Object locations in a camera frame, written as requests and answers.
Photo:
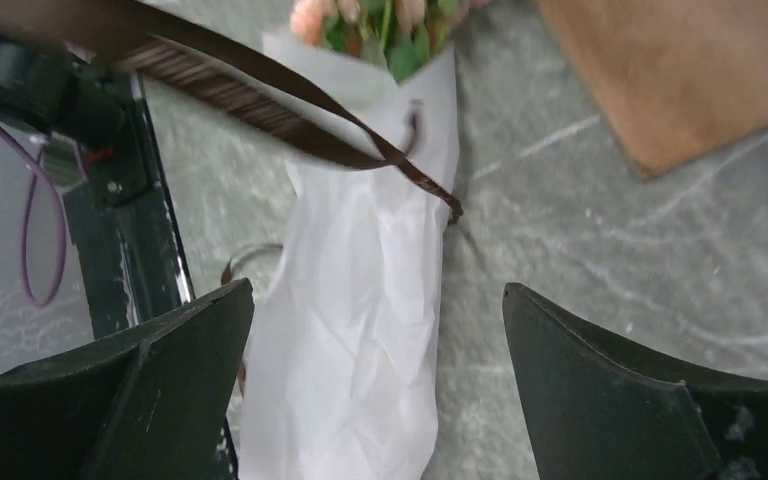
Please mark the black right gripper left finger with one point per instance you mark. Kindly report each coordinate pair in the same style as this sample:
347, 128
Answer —
148, 402

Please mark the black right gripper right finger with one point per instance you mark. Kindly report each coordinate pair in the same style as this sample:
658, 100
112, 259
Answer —
600, 406

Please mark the white wrapping paper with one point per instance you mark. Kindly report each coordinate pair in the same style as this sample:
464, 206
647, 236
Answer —
341, 356

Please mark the brown satin ribbon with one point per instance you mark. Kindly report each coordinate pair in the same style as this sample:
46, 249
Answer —
215, 70

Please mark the pink flower bouquet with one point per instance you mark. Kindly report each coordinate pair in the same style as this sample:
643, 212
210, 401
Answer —
401, 36

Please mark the brown wooden board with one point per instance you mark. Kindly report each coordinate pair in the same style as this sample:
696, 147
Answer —
674, 79

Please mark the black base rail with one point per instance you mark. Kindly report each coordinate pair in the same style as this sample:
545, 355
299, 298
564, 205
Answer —
89, 244

